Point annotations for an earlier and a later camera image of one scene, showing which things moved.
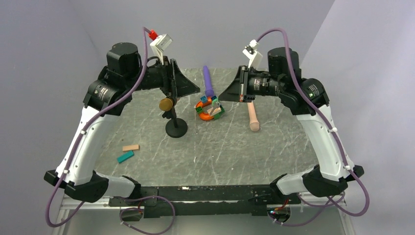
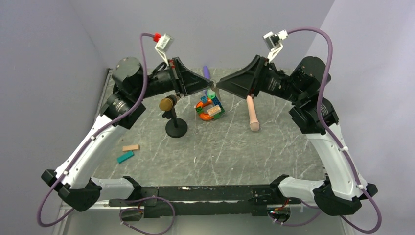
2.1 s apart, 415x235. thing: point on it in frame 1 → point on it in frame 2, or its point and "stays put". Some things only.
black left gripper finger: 184,88 → 193,84
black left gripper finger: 183,85 → 190,81
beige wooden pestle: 254,124 stays put
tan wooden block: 131,147 stays put
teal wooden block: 125,156 stays put
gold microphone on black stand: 175,128 stays put
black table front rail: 192,200 stays put
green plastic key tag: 217,101 → 211,94
